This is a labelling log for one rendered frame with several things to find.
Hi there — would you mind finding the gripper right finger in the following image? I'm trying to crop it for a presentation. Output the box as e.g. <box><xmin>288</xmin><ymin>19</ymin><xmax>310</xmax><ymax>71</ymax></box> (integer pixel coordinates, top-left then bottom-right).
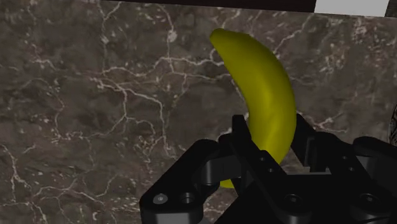
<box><xmin>289</xmin><ymin>113</ymin><xmax>397</xmax><ymax>224</ymax></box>

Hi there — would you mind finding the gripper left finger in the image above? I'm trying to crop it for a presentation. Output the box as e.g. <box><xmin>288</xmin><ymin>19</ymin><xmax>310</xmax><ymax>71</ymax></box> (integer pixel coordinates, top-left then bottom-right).
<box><xmin>139</xmin><ymin>114</ymin><xmax>288</xmax><ymax>224</ymax></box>

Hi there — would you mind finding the yellow banana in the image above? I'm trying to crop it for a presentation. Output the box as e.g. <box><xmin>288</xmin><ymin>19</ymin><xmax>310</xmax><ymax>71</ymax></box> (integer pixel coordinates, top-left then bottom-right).
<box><xmin>209</xmin><ymin>28</ymin><xmax>297</xmax><ymax>190</ymax></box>

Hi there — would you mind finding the dark patterned round object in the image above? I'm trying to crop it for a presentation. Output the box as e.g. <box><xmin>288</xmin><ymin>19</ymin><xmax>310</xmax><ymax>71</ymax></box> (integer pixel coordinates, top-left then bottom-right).
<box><xmin>387</xmin><ymin>104</ymin><xmax>397</xmax><ymax>146</ymax></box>

